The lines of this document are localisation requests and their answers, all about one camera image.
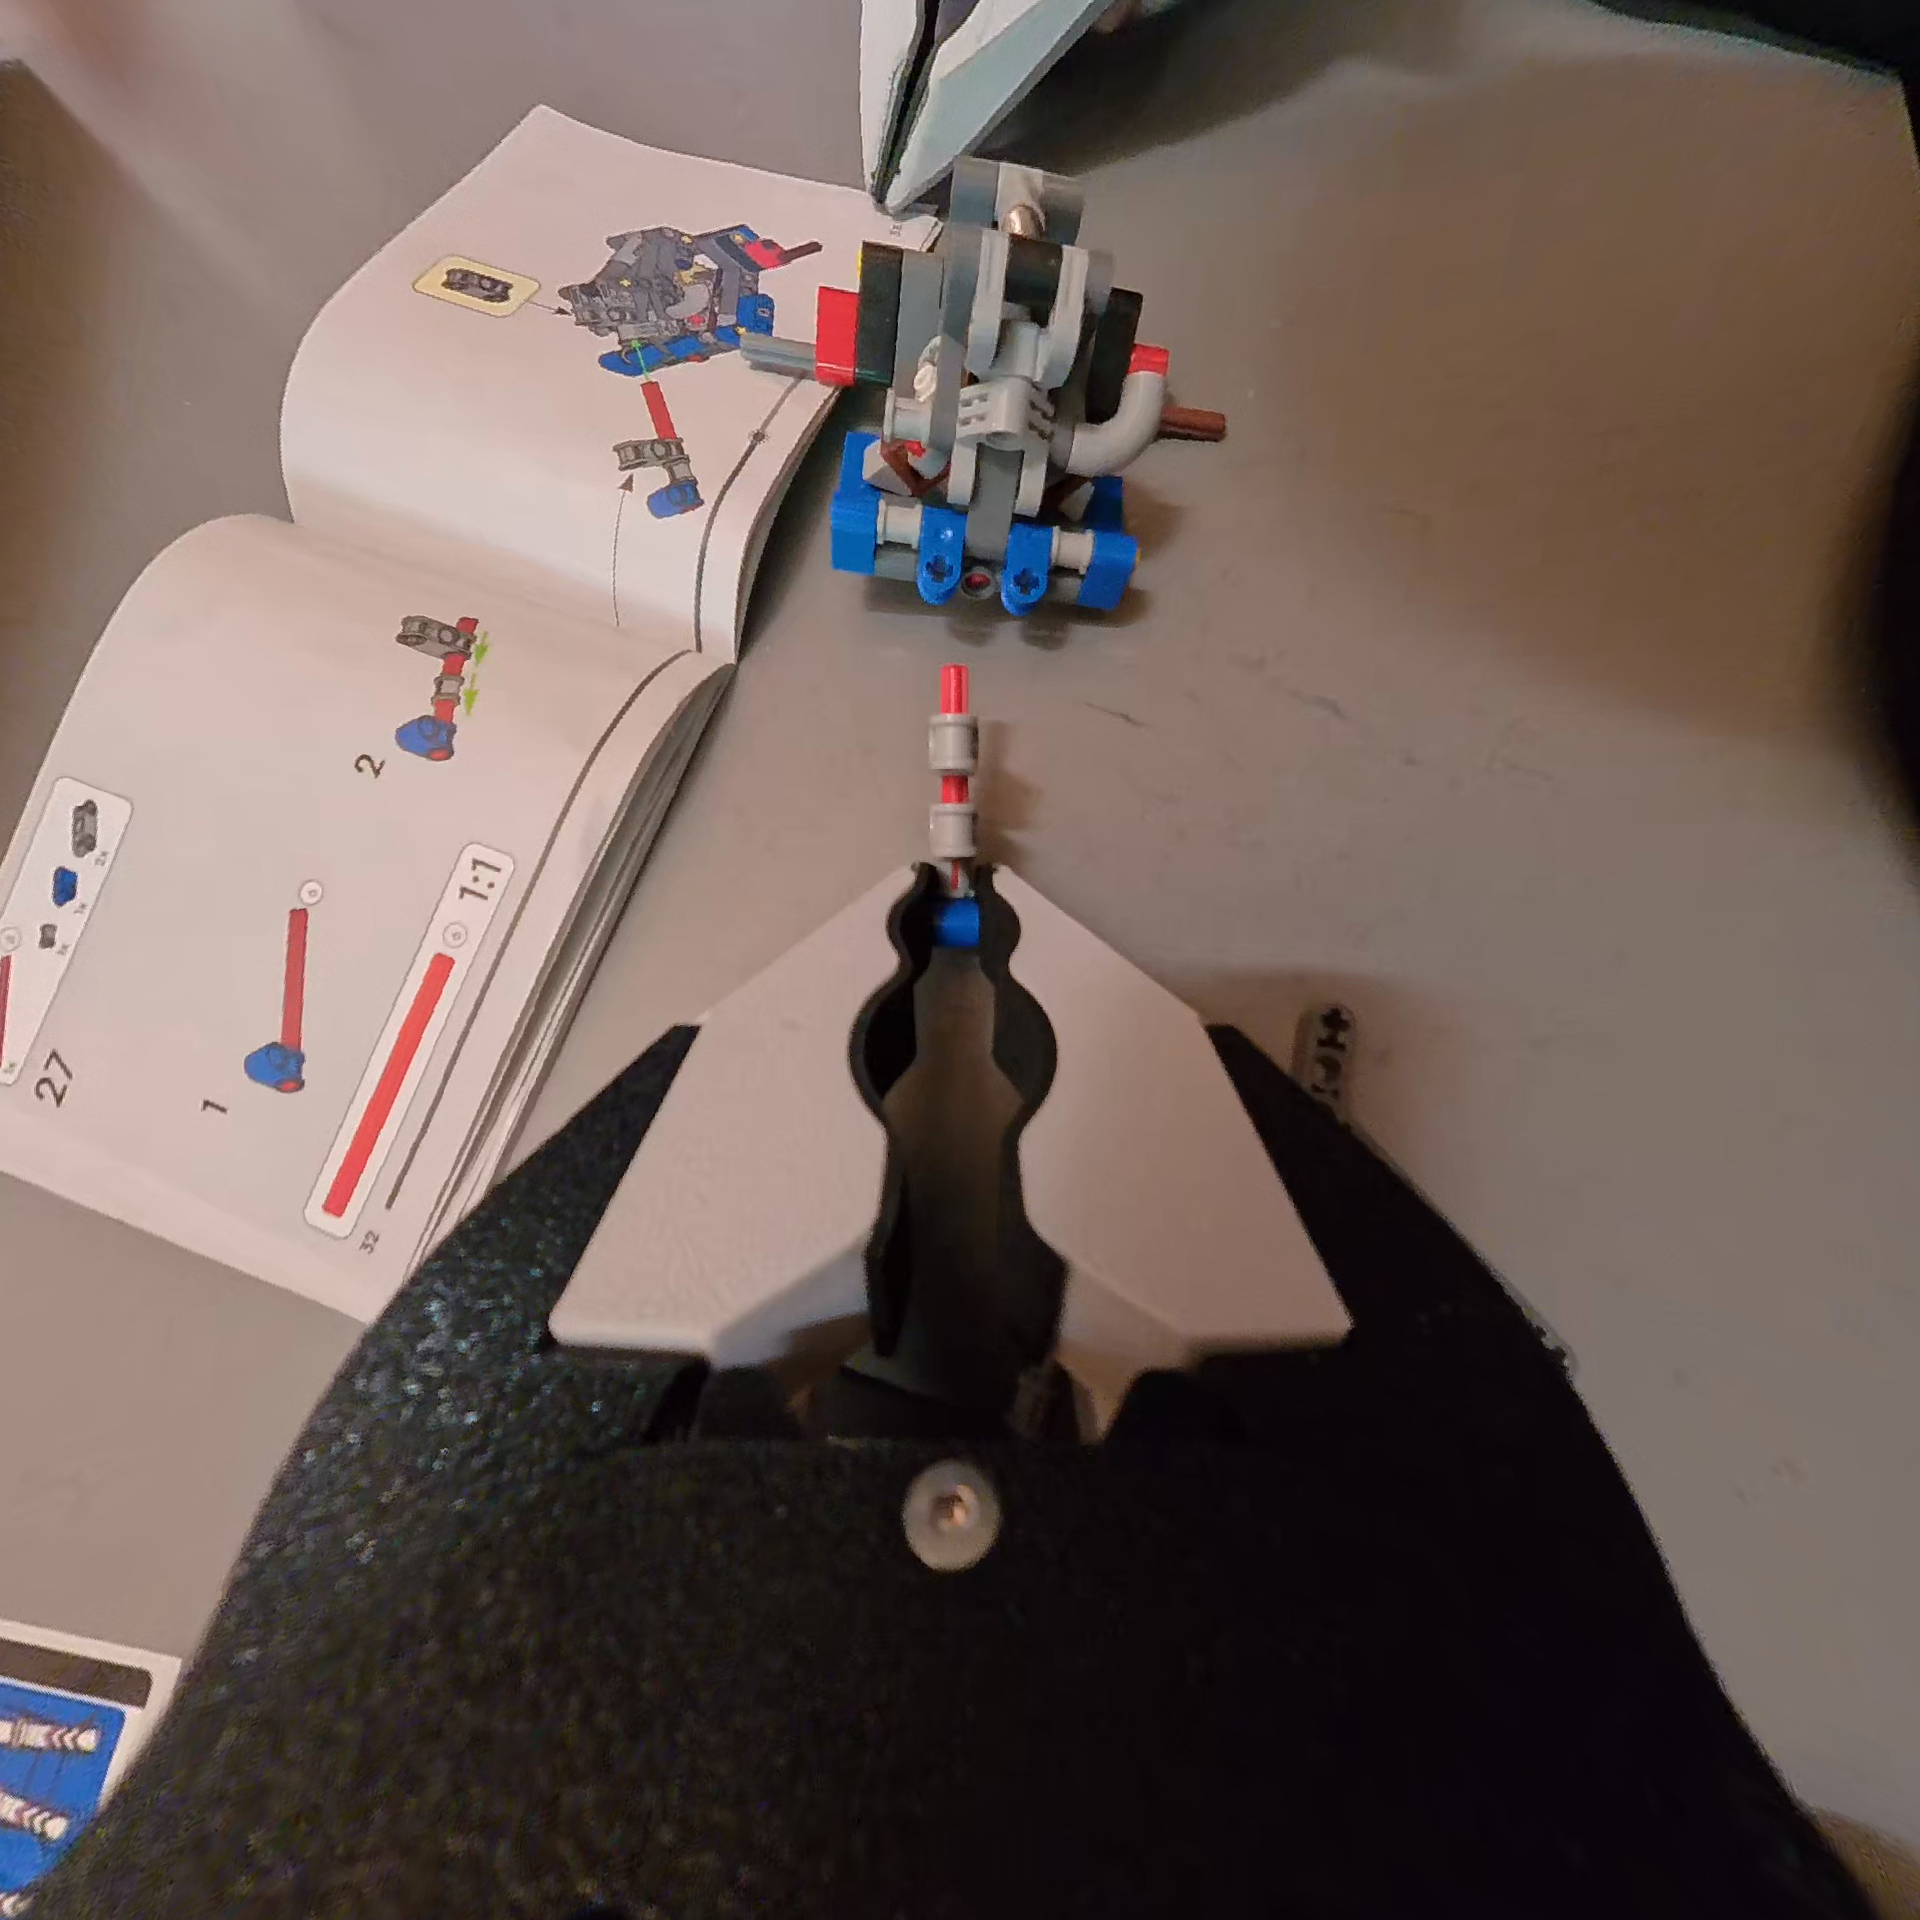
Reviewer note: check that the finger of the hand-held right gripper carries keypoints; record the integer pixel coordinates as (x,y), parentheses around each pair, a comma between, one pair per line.
(1003,62)
(896,76)

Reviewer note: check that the dark grey lego beam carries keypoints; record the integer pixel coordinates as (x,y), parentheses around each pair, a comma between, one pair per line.
(1325,1050)

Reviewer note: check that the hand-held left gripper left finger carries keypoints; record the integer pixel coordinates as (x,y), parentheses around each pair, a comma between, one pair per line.
(720,1199)

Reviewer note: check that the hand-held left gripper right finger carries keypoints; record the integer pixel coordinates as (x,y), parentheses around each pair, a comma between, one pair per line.
(1187,1199)

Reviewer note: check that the lego instruction booklet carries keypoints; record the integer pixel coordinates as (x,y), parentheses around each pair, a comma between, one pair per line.
(452,451)

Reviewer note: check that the grey and blue lego model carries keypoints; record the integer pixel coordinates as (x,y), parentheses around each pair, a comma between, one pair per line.
(975,301)

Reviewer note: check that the red lego axle assembly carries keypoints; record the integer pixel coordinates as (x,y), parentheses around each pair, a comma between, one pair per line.
(950,744)

